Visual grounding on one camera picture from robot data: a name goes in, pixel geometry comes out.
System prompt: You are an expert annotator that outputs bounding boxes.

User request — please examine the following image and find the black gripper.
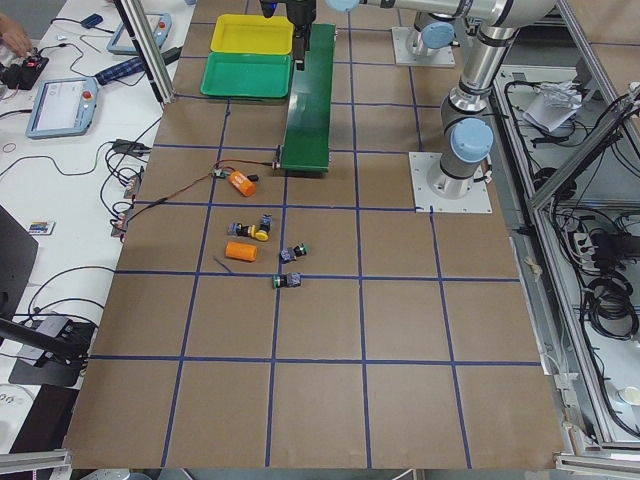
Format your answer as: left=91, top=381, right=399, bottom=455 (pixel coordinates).
left=287, top=0, right=316, bottom=69

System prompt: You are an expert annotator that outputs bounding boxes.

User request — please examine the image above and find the orange cylinder with 4680 print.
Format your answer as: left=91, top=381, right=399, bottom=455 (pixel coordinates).
left=228, top=170, right=257, bottom=197

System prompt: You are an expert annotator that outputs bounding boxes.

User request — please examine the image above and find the yellow push button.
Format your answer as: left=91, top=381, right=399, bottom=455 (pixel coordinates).
left=227, top=222, right=269, bottom=242
left=256, top=214, right=272, bottom=238

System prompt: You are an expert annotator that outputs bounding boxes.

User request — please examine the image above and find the green push button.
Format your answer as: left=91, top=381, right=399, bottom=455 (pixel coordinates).
left=272, top=272, right=302, bottom=289
left=280, top=243, right=308, bottom=264

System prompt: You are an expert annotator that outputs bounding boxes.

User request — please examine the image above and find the plain orange cylinder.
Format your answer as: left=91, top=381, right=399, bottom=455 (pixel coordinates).
left=225, top=241, right=258, bottom=263

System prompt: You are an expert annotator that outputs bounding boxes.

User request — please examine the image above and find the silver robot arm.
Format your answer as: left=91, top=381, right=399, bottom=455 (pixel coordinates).
left=372, top=1, right=555, bottom=200
left=282, top=1, right=456, bottom=68

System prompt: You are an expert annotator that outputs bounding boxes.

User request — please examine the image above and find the person's hand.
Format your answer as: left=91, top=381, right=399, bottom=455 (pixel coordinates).
left=0, top=13, right=33, bottom=58

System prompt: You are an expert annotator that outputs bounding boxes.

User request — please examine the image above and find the green plastic tray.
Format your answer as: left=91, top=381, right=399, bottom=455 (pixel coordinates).
left=200, top=52, right=291, bottom=99

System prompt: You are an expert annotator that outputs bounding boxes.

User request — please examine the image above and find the yellow plastic tray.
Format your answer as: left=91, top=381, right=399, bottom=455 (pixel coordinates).
left=210, top=14, right=293, bottom=55

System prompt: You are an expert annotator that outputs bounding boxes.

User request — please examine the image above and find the green conveyor belt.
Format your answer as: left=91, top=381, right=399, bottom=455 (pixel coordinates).
left=274, top=23, right=336, bottom=173

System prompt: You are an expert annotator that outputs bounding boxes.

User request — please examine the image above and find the black power adapter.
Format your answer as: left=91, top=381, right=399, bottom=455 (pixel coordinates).
left=161, top=47, right=182, bottom=65

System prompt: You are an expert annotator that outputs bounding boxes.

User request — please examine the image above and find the teach pendant far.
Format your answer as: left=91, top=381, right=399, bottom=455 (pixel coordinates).
left=107, top=12, right=173, bottom=56

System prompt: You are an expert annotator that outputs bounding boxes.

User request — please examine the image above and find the teach pendant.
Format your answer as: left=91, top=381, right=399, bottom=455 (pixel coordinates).
left=25, top=76, right=98, bottom=140
left=107, top=12, right=173, bottom=56

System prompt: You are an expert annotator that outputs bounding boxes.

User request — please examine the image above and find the small green circuit board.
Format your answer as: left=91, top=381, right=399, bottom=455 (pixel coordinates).
left=212, top=169, right=229, bottom=179

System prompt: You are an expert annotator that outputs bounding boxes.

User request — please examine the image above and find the blue plaid folded umbrella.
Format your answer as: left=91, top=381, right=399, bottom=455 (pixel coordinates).
left=95, top=57, right=144, bottom=85

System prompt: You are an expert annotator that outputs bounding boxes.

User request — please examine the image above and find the teach pendant near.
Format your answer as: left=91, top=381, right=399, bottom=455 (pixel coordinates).
left=25, top=76, right=98, bottom=140

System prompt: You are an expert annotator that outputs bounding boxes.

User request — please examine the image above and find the crumpled white paper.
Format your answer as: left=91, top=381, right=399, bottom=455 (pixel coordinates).
left=523, top=81, right=583, bottom=133

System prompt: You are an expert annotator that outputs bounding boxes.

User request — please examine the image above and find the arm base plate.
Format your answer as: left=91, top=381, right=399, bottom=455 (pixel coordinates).
left=391, top=27, right=456, bottom=68
left=408, top=152, right=493, bottom=214

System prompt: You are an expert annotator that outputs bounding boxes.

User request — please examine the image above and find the aluminium frame post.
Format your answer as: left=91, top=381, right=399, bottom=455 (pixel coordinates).
left=114, top=0, right=175, bottom=105

